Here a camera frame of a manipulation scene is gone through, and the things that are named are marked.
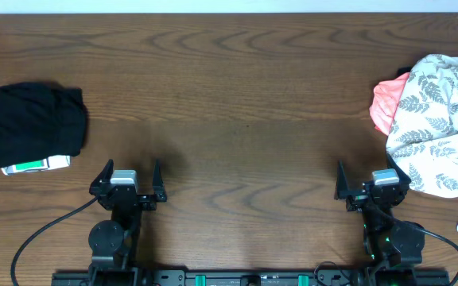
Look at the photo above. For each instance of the white green card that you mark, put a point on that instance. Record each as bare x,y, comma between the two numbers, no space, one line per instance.
47,164

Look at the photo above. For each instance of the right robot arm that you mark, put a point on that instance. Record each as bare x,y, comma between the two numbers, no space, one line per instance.
388,241

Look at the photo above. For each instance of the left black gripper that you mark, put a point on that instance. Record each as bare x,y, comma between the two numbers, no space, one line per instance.
158,193

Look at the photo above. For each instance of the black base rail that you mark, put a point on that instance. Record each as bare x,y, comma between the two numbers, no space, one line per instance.
186,278

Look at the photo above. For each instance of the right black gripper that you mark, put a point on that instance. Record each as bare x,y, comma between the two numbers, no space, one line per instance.
355,201

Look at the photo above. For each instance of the folded black garment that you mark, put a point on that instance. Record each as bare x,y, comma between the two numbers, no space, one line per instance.
40,120

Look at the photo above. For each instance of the coral pink t-shirt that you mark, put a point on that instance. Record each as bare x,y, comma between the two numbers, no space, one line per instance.
385,102

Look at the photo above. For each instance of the fern print white cloth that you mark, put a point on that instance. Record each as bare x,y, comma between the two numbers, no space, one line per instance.
423,139

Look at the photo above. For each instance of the black shorts red waistband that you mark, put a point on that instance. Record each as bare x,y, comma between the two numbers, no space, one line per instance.
404,70

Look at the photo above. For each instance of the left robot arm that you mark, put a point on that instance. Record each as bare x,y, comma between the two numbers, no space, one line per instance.
114,242

